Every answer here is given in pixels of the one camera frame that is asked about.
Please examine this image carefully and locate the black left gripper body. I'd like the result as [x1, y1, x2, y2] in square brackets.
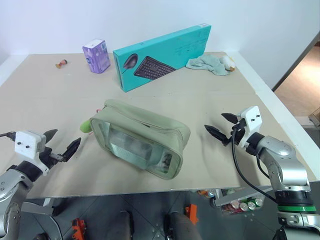
[37, 146, 65, 169]

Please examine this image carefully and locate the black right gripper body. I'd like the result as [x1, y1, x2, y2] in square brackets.
[223, 118, 248, 148]

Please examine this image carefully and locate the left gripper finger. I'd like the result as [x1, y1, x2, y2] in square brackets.
[44, 128, 59, 146]
[62, 137, 82, 162]

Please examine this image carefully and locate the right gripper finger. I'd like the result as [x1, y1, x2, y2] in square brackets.
[220, 112, 239, 124]
[204, 124, 227, 145]

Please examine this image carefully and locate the green transparent pouch bag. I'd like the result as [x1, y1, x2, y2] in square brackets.
[89, 98, 192, 181]

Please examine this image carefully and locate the green fuzzy zipper charm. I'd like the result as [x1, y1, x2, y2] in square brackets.
[79, 119, 94, 134]

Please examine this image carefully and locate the white plush toy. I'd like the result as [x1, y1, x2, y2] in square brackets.
[219, 55, 237, 73]

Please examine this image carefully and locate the light green cloth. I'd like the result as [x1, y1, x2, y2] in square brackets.
[185, 54, 230, 77]

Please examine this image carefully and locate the clear plastic bin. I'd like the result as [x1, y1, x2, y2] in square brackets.
[209, 186, 266, 216]

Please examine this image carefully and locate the small wooden figurine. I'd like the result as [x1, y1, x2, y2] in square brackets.
[55, 58, 69, 70]

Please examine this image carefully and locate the orange plastic clamp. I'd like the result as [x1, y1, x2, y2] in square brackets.
[71, 217, 88, 239]
[184, 203, 199, 224]

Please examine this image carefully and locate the wooden crate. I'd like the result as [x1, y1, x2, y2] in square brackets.
[308, 106, 320, 127]

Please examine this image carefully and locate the purple tissue pack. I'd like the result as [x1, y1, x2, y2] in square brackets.
[82, 38, 112, 74]

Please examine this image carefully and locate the teal keyboard box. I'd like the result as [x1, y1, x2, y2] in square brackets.
[112, 23, 212, 94]

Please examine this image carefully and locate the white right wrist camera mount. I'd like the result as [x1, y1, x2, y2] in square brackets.
[238, 105, 264, 148]

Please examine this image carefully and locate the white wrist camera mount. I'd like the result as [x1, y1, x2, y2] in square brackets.
[238, 105, 264, 148]
[14, 130, 50, 177]

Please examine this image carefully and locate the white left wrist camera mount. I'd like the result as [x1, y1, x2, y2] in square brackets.
[14, 130, 50, 177]

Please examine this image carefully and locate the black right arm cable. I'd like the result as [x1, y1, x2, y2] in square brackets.
[230, 127, 279, 204]

